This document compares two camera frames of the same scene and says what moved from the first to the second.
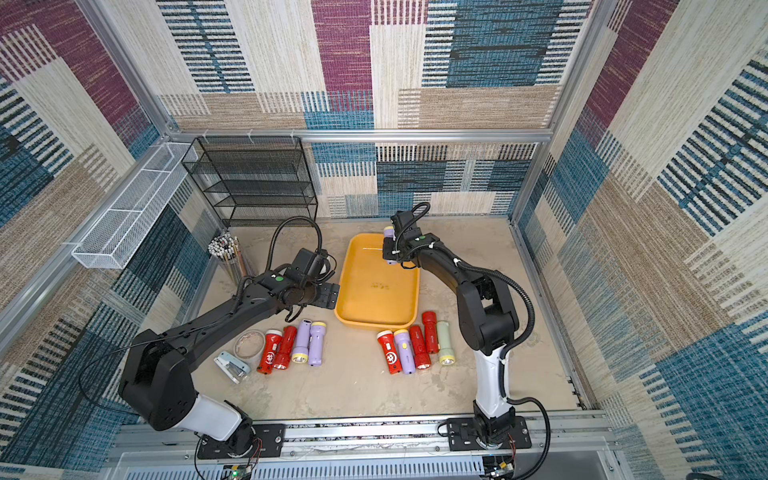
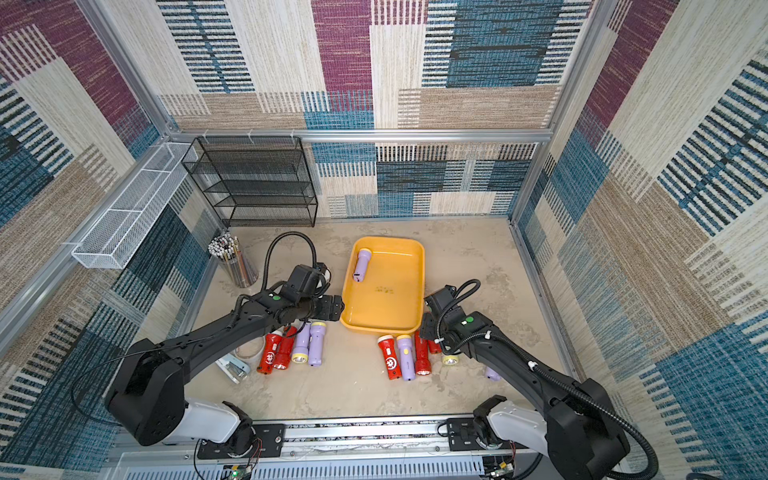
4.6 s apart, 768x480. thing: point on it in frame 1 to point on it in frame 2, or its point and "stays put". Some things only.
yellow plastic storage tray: x=374 y=294 stays put
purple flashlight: x=389 y=232 to x=365 y=255
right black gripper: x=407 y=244 to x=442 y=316
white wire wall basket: x=118 y=233 stays put
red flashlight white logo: x=387 y=344 stays put
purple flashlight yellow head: x=316 y=344 stays put
